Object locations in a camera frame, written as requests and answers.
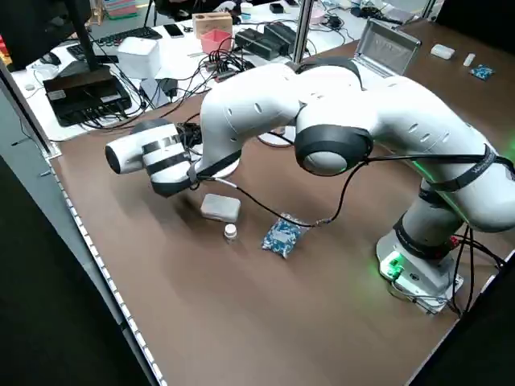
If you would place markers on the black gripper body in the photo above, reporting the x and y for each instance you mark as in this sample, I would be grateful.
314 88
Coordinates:
192 134

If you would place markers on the silver aluminium medical kit case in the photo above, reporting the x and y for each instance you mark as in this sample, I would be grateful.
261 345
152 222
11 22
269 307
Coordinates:
386 48

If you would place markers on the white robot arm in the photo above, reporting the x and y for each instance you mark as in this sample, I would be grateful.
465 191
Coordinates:
249 108

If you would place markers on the white round plate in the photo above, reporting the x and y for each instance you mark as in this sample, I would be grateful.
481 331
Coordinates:
230 169

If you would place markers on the gray rimmed round plate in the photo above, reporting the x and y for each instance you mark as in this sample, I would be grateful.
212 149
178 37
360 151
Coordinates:
275 139

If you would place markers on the black power adapter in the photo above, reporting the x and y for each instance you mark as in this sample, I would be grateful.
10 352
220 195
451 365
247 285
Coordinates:
169 88

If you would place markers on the grey usb hub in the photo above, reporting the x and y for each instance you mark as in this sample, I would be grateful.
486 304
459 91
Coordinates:
219 70

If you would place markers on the white plastic box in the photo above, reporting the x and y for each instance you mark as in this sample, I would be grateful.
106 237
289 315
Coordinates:
220 207
442 50

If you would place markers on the white cube box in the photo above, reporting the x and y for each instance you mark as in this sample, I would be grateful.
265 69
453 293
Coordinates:
138 56

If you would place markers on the pink plastic box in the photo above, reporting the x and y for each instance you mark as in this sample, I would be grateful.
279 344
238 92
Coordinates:
217 40

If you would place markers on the small white pill bottle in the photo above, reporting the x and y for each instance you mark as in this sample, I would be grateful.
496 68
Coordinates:
230 233
468 59

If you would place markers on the black smartphone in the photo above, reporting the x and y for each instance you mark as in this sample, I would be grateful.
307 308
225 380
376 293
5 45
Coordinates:
173 30

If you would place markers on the wooden box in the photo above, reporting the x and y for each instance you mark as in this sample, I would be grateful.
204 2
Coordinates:
212 24

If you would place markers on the black electronics box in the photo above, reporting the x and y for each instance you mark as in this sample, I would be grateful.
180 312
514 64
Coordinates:
86 96

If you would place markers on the black keyboard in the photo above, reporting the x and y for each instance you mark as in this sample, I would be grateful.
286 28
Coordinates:
120 38

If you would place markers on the blue white capsule bag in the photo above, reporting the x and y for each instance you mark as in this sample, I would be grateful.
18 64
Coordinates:
482 71
285 238

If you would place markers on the black monitor stand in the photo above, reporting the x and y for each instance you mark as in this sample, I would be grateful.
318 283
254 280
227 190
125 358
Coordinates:
84 44

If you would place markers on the black computer mouse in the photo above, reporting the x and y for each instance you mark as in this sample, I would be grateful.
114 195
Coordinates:
50 59

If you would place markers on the purple grey box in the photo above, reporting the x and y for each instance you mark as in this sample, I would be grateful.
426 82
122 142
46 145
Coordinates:
396 14

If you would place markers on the aluminium frame post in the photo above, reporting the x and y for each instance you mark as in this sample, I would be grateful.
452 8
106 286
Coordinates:
302 30

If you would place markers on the aluminium frame rail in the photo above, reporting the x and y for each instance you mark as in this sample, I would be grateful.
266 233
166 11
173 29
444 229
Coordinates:
28 116

